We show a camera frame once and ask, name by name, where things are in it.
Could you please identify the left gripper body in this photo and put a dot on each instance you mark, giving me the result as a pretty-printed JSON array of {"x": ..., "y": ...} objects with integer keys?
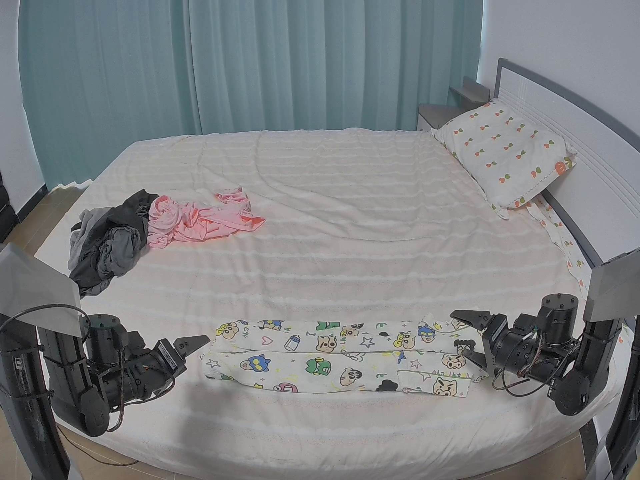
[{"x": 150, "y": 373}]

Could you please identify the bed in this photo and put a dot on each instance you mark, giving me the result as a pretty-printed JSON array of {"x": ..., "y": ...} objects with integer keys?
[{"x": 350, "y": 193}]

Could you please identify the white printed pyjama top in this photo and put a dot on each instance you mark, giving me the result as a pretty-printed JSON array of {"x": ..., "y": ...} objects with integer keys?
[{"x": 325, "y": 363}]

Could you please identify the blue-green curtain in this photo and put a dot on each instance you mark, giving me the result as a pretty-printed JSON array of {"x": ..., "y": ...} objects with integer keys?
[{"x": 250, "y": 43}]

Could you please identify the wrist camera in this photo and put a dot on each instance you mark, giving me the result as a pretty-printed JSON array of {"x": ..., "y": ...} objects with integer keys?
[
  {"x": 132, "y": 342},
  {"x": 526, "y": 325}
]

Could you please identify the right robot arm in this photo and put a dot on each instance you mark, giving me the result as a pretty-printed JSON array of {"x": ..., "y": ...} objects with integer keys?
[{"x": 612, "y": 288}]

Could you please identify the white printed pillow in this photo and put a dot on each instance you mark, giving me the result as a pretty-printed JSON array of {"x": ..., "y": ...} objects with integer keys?
[{"x": 505, "y": 153}]

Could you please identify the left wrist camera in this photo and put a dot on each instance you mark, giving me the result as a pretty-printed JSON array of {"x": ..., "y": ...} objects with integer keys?
[{"x": 132, "y": 342}]

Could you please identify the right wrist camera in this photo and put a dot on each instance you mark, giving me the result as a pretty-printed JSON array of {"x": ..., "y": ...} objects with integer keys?
[{"x": 526, "y": 325}]

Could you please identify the pink garment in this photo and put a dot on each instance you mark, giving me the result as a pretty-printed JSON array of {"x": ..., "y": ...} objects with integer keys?
[{"x": 200, "y": 220}]

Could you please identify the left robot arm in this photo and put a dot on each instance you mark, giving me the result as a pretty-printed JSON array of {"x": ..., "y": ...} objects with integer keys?
[{"x": 30, "y": 288}]

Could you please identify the pile of clothes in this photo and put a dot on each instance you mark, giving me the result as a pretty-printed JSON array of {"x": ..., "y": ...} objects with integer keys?
[{"x": 107, "y": 248}]

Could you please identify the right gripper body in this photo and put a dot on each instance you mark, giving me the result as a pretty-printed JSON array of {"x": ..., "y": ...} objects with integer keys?
[{"x": 515, "y": 355}]

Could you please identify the grey bedside table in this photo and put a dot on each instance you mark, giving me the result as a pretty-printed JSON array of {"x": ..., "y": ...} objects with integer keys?
[{"x": 442, "y": 114}]

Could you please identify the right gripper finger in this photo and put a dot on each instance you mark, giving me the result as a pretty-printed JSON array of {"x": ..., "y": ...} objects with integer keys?
[
  {"x": 479, "y": 358},
  {"x": 475, "y": 319}
]

